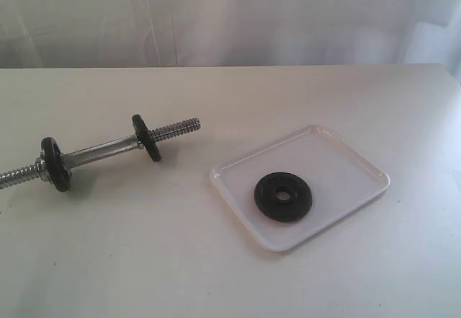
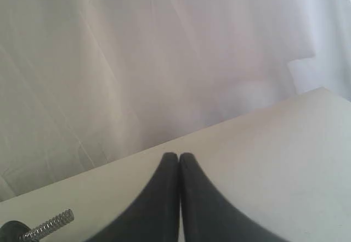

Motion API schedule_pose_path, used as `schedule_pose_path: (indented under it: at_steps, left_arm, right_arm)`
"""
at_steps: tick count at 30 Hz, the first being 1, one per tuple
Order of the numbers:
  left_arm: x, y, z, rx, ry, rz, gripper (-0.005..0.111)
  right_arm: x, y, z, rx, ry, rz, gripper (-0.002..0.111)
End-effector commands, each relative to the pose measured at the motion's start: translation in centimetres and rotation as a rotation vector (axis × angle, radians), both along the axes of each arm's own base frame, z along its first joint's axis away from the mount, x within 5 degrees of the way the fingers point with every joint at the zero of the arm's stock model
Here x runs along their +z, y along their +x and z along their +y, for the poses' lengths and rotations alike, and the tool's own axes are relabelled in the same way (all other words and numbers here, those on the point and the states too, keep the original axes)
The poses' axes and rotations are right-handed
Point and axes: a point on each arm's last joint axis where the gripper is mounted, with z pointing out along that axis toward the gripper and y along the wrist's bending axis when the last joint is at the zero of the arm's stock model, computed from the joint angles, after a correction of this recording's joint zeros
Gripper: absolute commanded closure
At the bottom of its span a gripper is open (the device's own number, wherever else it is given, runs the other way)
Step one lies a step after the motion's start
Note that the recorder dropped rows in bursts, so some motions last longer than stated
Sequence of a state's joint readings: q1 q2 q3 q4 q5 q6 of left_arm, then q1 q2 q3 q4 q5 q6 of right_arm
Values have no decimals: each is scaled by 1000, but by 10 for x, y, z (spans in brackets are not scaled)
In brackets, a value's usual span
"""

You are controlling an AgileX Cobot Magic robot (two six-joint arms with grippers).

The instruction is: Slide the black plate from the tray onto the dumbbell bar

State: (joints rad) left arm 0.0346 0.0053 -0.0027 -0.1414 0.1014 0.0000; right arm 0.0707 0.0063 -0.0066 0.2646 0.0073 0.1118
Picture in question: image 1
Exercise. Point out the black weight plate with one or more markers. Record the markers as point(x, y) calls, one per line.
point(145, 138)
point(59, 174)
point(283, 197)

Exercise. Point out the chrome dumbbell bar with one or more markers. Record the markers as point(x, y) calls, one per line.
point(102, 151)

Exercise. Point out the white rectangular tray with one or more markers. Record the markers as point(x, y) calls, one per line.
point(340, 179)

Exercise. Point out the chrome collar nut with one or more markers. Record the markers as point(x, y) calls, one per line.
point(41, 169)

